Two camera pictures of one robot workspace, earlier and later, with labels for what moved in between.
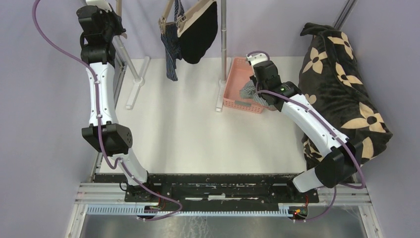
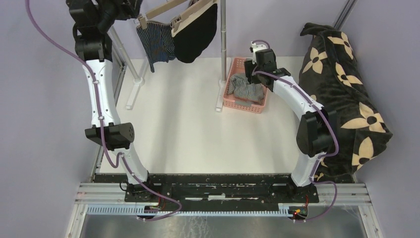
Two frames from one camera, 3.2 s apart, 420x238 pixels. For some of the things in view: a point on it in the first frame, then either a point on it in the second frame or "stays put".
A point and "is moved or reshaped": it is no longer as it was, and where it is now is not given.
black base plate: x=220 y=190 stays put
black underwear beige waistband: x=197 y=36 stays put
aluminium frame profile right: x=345 y=10 stays put
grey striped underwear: x=249 y=91 is moved or reshaped
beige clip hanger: x=162 y=22 → x=141 y=19
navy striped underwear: x=170 y=38 → x=158 y=42
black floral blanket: x=330 y=80 stays put
